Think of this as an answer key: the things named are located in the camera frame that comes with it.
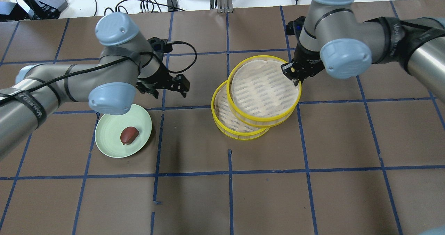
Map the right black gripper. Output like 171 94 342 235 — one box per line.
281 16 325 86

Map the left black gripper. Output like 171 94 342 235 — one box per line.
136 37 191 99

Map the yellow bamboo steamer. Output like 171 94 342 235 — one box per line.
210 80 270 140
225 55 302 128

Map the dark red bun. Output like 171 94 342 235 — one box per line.
120 126 139 145

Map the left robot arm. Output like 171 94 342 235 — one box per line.
0 12 190 159

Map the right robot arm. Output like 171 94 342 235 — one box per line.
281 0 445 101

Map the light green plate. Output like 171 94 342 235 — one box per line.
94 104 152 158

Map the black power brick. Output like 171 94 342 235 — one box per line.
167 0 178 11

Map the black device on floor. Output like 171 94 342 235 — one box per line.
35 0 68 14

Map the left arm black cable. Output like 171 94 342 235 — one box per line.
0 40 198 107

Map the black cable bundle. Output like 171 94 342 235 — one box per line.
104 0 186 16

